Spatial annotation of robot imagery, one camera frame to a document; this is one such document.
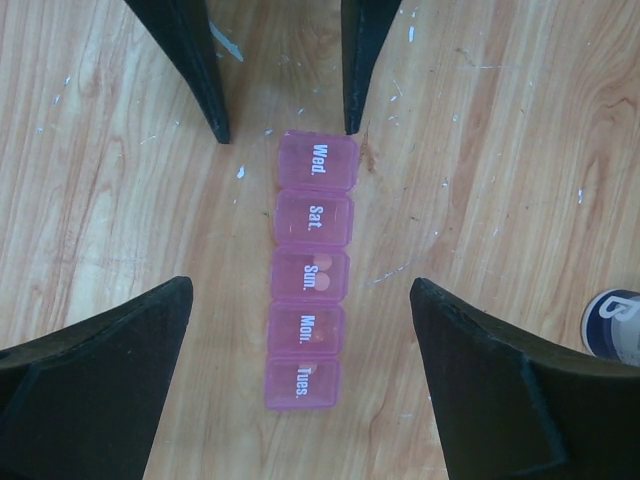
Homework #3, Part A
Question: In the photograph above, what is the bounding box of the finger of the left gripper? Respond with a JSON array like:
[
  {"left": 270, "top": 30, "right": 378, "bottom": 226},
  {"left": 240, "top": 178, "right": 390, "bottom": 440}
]
[
  {"left": 340, "top": 0, "right": 400, "bottom": 134},
  {"left": 126, "top": 0, "right": 231, "bottom": 144}
]

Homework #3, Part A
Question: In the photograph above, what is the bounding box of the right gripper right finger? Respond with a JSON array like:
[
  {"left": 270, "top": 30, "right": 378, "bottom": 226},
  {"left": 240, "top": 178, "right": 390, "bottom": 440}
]
[{"left": 410, "top": 278, "right": 639, "bottom": 479}]

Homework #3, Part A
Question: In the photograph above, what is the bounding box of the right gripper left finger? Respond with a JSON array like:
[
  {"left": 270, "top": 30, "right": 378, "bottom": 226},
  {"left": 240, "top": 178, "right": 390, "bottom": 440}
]
[{"left": 1, "top": 276, "right": 193, "bottom": 479}]

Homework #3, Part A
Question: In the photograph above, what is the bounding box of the white cap pill bottle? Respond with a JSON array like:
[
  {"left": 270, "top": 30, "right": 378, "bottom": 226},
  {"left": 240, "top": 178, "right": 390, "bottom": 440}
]
[{"left": 581, "top": 289, "right": 640, "bottom": 367}]

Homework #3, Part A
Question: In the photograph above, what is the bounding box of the pink weekly pill organizer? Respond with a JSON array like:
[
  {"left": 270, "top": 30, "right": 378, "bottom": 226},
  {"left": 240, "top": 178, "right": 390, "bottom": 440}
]
[{"left": 264, "top": 130, "right": 357, "bottom": 411}]

